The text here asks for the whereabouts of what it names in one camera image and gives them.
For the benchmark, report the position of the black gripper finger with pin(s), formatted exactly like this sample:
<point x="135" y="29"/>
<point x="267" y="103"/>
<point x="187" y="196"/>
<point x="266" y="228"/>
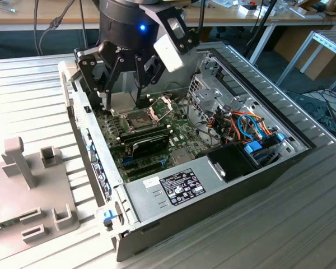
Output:
<point x="86" y="73"/>
<point x="138" y="73"/>

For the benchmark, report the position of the silver CPU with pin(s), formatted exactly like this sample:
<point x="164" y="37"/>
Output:
<point x="123" y="103"/>

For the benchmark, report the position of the black RAM slot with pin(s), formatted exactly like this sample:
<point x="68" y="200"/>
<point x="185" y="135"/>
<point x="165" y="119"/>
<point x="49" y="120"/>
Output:
<point x="145" y="130"/>
<point x="145" y="136"/>
<point x="144" y="104"/>

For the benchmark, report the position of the black graphics card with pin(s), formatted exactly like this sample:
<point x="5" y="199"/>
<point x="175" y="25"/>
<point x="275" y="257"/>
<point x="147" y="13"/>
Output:
<point x="151" y="145"/>

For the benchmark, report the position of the green motherboard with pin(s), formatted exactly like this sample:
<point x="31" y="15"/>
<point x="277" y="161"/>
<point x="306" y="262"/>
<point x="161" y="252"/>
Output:
<point x="184" y="131"/>

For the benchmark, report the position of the metal disk bay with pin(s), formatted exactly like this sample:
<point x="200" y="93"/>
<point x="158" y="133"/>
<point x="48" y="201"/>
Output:
<point x="210" y="95"/>

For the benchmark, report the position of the wooden desk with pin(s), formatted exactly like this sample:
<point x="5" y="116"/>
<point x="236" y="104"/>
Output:
<point x="22" y="18"/>
<point x="285" y="18"/>

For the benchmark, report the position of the silver chipset heatsink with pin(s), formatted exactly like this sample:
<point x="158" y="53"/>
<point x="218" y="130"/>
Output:
<point x="180" y="157"/>

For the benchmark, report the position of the black expansion slot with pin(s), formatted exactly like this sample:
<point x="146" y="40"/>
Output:
<point x="141" y="167"/>
<point x="141" y="174"/>

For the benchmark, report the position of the silver metal tool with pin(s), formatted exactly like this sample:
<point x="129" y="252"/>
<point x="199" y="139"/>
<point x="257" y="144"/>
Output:
<point x="9" y="9"/>

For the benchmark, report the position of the grey power supply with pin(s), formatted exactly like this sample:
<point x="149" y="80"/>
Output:
<point x="145" y="201"/>

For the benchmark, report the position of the black tripod pole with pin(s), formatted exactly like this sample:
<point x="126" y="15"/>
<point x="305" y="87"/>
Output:
<point x="261" y="26"/>

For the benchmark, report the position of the blue disk carrier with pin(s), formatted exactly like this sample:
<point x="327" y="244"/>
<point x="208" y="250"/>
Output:
<point x="253" y="147"/>

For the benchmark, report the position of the grey parts rack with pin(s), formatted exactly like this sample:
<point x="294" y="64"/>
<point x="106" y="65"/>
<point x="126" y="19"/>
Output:
<point x="30" y="201"/>

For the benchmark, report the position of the blue case latch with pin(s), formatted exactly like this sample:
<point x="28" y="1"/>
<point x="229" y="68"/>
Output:
<point x="107" y="216"/>

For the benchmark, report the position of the black open PC case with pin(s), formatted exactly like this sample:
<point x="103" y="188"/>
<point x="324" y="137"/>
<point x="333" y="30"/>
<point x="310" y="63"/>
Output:
<point x="198" y="224"/>

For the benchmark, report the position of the green RAM stick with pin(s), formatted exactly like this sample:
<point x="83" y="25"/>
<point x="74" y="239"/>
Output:
<point x="12" y="222"/>

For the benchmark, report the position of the black floor stand base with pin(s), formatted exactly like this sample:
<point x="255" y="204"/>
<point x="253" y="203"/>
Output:
<point x="324" y="112"/>

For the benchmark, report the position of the wrist camera with black bracket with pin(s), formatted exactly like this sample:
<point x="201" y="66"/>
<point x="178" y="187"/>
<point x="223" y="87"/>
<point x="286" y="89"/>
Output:
<point x="168" y="53"/>

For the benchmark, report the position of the aluminium profile frame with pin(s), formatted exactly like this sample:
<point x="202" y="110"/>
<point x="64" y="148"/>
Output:
<point x="330" y="42"/>

